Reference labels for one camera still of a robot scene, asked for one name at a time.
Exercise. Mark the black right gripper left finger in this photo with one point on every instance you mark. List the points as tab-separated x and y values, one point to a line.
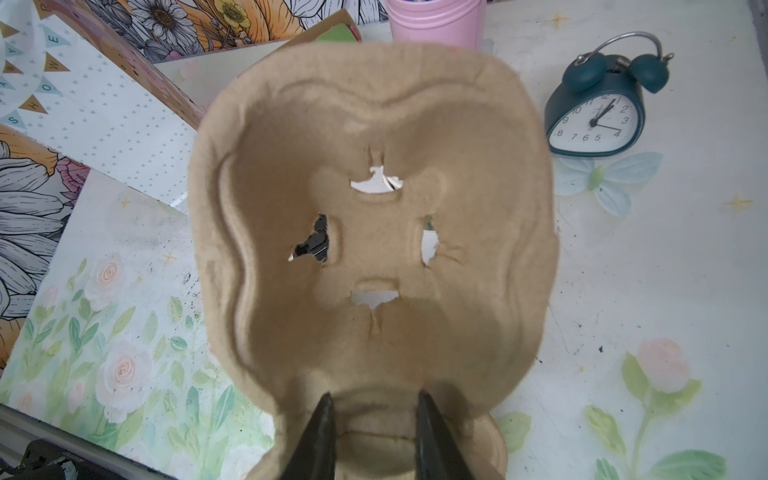
314	457

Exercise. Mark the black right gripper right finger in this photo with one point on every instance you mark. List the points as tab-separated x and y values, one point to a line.
437	454

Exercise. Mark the brown cup carrier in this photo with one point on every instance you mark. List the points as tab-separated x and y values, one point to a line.
372	222

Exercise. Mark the white floral gift bag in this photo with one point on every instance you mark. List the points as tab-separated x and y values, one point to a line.
74	79

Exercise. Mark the teal alarm clock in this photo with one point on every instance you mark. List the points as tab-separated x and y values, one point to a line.
598	109

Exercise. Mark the pink cup holder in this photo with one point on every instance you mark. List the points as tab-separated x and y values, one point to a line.
457	23

